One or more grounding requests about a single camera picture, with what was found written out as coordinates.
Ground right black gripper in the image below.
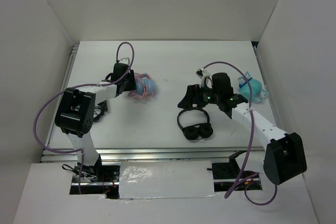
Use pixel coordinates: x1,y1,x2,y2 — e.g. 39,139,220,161
178,82,221,110

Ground pink blue cat-ear headphones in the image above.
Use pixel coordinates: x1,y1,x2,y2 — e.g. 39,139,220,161
128,73,156,99

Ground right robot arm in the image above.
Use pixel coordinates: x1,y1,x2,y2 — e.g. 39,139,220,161
177,69,307,185

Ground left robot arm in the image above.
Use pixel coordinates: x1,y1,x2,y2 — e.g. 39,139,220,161
55,62,137,182

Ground black on-ear headphones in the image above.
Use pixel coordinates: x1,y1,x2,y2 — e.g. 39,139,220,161
176,108,213,141

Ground teal cat-ear headphones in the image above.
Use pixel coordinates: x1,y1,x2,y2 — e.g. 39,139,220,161
238,71,269,104

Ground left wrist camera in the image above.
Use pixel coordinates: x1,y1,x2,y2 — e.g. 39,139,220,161
118,58,131,66

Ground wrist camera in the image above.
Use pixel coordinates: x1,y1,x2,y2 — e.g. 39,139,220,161
196,68,211,88
118,58,131,66

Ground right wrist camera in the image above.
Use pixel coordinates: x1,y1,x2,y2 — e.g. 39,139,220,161
196,68,211,88

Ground black headphones with cable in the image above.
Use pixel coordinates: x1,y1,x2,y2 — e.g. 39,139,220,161
93,100,108,123

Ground aluminium rail frame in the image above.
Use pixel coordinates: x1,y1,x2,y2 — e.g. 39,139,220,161
48,41,275,161

